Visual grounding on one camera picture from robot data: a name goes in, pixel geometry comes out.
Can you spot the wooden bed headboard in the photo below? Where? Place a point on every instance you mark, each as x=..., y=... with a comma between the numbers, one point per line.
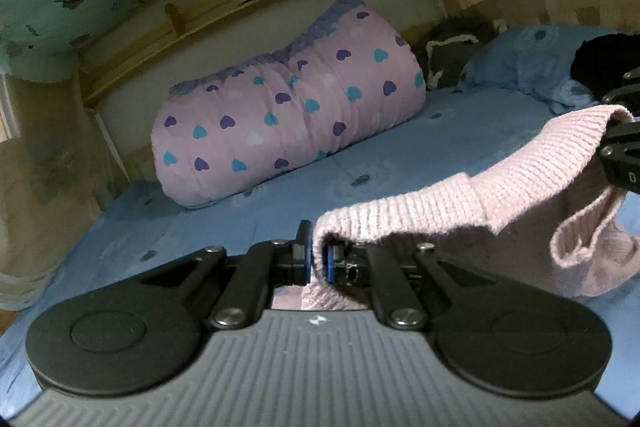
x=225, y=2

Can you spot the pink heart-print rolled quilt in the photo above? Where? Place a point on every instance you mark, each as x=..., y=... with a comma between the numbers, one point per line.
x=300, y=107

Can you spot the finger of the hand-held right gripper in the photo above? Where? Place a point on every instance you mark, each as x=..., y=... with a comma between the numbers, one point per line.
x=622, y=157
x=627, y=94

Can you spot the dark grey cloth white trim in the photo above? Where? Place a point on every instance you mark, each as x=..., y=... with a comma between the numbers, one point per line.
x=455, y=57

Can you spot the pink knitted sweater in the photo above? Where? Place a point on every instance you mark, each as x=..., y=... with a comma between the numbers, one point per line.
x=525, y=187

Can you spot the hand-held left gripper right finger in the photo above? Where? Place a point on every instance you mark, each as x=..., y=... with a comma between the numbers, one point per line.
x=329, y=264

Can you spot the blue pillow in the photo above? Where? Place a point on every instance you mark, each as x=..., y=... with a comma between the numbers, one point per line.
x=525, y=57

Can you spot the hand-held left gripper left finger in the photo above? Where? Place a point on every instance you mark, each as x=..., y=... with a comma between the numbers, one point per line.
x=307, y=257

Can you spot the blue bed sheet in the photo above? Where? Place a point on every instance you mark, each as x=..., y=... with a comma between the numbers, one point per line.
x=225, y=227

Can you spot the black cloth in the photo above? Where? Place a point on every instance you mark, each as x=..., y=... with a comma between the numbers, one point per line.
x=600, y=62

